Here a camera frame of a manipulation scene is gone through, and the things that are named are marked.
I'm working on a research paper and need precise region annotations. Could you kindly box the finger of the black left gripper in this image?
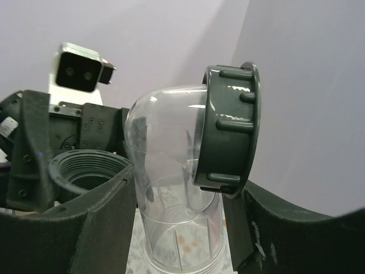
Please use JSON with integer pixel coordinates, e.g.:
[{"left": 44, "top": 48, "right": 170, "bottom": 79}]
[{"left": 6, "top": 90, "right": 55, "bottom": 212}]

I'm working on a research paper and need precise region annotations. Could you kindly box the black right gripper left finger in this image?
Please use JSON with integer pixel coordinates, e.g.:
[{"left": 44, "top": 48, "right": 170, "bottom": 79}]
[{"left": 1, "top": 166, "right": 136, "bottom": 273}]

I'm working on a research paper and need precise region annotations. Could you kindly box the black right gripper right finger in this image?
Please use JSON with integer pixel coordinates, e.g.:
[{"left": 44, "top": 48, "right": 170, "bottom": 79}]
[{"left": 224, "top": 182, "right": 364, "bottom": 273}]

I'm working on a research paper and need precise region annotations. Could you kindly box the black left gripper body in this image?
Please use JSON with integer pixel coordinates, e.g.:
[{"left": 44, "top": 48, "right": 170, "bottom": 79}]
[{"left": 48, "top": 102, "right": 129, "bottom": 157}]

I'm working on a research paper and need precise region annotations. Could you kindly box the black corrugated hose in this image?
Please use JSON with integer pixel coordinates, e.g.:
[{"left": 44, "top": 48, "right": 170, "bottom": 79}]
[{"left": 47, "top": 149, "right": 132, "bottom": 205}]

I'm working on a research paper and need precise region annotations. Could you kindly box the floral table mat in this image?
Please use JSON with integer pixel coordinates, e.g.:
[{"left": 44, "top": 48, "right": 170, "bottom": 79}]
[{"left": 125, "top": 209, "right": 210, "bottom": 274}]

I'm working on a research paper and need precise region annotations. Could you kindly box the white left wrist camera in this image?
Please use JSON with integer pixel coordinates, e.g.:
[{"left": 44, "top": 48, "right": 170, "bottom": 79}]
[{"left": 48, "top": 42, "right": 116, "bottom": 105}]

